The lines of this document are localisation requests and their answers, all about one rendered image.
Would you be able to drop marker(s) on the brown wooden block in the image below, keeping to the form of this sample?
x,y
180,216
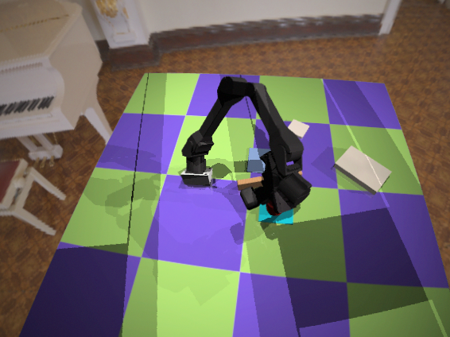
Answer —
x,y
254,182

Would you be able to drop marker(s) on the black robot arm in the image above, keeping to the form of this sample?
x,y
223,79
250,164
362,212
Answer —
x,y
285,145

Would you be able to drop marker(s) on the red cup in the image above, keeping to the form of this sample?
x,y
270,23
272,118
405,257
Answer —
x,y
269,208

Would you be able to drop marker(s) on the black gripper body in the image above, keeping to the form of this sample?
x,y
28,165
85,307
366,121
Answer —
x,y
252,199

